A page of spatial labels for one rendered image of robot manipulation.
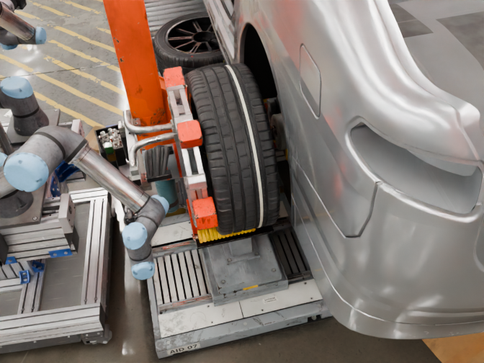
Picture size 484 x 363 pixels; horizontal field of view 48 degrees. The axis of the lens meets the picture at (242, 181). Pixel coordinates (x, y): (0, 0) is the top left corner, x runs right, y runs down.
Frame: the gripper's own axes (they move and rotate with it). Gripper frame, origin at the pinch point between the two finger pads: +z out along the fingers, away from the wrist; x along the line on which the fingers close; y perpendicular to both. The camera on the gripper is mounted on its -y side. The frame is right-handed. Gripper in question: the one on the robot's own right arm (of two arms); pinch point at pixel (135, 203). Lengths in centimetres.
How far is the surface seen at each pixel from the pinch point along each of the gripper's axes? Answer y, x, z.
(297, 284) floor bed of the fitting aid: -75, -64, -1
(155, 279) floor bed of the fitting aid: -77, 3, 23
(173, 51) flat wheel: -33, -34, 162
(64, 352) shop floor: -83, 49, -2
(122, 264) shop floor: -83, 19, 42
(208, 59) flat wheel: -33, -53, 146
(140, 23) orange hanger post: 38, -16, 65
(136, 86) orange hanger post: 9, -8, 65
